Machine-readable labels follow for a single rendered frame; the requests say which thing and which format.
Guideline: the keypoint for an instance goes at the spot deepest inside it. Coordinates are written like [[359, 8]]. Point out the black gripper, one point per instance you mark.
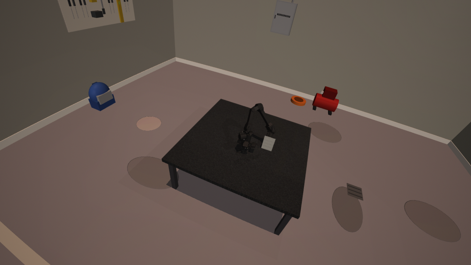
[[252, 145]]

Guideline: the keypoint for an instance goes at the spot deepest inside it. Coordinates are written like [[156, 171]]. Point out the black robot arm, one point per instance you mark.
[[247, 133]]

